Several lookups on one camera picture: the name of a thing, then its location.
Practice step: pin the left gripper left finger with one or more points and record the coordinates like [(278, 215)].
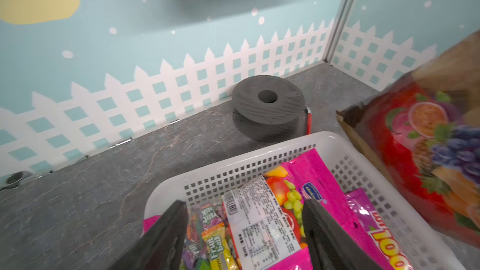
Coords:
[(161, 247)]

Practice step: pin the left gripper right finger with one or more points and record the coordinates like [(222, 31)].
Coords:
[(330, 246)]

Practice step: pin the large pink mixed candy bag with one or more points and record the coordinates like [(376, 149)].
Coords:
[(251, 218)]

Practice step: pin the white plastic perforated basket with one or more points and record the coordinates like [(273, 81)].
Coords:
[(424, 248)]

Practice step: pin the large gold candy bag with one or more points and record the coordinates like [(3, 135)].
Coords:
[(423, 134)]

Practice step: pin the red pen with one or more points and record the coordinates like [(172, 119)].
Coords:
[(308, 121)]

